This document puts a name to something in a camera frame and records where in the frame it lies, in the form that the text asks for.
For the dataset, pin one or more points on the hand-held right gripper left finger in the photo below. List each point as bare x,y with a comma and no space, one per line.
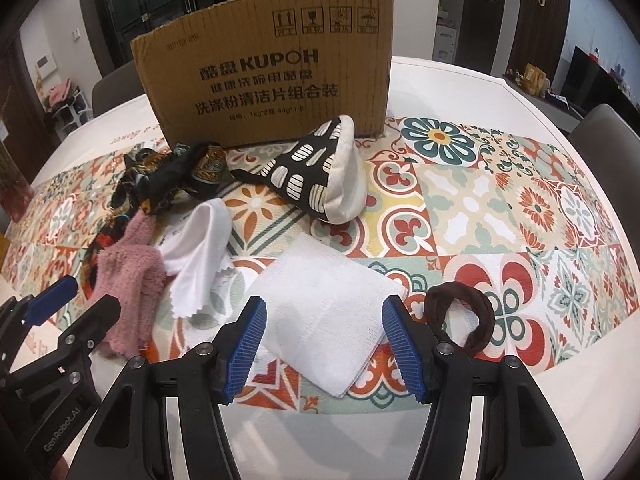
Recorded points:
245,350

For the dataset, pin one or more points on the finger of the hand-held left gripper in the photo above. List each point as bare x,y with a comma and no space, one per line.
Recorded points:
50,297
95,317

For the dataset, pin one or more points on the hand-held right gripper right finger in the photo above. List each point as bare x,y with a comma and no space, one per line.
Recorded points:
405,350

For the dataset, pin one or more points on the pink fuzzy cloth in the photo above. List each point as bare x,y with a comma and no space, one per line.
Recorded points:
130,270

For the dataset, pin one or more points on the white gauze towel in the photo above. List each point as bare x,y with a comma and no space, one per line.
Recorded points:
325,300

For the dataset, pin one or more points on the black patterned silk scarf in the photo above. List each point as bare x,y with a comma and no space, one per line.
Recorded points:
150,180

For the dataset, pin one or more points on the black and white fabric pouch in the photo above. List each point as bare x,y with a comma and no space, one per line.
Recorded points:
300,175

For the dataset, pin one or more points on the brown cardboard box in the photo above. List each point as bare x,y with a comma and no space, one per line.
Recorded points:
225,60

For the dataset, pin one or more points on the white cleaning cloth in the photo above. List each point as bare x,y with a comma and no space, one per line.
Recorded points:
200,250

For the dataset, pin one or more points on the floral tile patterned tablecloth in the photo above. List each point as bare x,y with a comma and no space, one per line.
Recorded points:
500,210

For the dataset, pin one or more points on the white shoe rack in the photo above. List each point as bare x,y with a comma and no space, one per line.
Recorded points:
67,110

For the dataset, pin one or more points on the grey dining chair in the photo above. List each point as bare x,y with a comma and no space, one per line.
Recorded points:
115,92
607,125

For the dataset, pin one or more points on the yellow boxes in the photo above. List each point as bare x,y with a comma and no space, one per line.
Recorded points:
535,80

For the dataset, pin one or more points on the dark glass door cabinet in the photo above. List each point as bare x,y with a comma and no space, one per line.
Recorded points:
150,0

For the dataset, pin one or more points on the dark wooden door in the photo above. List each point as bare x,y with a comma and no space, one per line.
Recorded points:
542,20
490,5

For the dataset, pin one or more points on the white wall intercom panel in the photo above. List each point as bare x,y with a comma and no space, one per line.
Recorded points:
47,66

